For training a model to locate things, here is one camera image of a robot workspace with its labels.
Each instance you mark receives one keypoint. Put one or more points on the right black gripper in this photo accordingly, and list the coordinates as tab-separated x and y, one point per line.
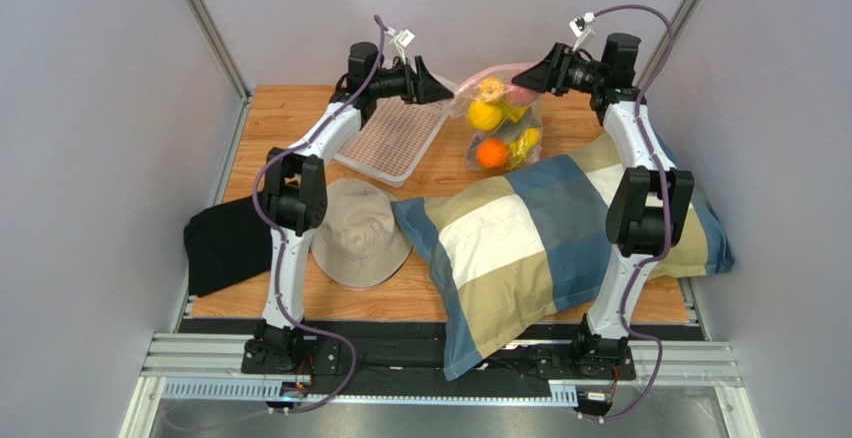
554	71

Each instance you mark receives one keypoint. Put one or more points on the yellow fake fruit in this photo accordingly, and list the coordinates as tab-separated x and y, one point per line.
491	89

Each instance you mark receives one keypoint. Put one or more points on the yellow green fake pepper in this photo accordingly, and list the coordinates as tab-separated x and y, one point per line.
521	147

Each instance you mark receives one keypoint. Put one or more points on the black folded cloth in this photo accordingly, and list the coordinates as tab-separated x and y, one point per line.
226	244

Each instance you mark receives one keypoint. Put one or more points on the aluminium frame rail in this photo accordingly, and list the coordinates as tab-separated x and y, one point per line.
186	366

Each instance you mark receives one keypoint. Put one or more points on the white plastic basket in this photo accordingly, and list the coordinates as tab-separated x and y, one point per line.
394	140

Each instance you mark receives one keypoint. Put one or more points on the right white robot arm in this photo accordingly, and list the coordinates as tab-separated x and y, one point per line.
647	213

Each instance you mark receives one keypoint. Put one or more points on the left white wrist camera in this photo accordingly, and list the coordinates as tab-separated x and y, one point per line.
400	39

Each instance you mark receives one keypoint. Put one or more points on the beige bucket hat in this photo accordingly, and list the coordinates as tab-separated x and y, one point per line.
359	244

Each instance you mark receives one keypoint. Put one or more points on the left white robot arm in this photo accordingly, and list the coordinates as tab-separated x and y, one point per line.
290	195

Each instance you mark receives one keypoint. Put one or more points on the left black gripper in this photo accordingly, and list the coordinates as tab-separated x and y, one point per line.
428	88

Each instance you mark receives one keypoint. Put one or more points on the orange fake fruit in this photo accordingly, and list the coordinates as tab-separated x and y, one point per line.
492	153

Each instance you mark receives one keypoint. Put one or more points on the yellow fake lemon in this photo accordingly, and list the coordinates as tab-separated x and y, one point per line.
484	117

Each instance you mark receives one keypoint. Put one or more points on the pink fake fruit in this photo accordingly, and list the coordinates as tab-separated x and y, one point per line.
520	97

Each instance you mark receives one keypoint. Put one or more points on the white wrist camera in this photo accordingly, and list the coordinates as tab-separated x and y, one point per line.
581	27
400	39

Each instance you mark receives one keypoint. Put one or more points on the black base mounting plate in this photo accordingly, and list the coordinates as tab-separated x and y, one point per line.
406	359

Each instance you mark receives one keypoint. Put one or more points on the clear zip top bag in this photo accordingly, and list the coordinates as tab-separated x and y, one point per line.
504	119

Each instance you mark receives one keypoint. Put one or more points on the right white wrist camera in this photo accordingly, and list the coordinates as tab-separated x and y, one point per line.
581	27

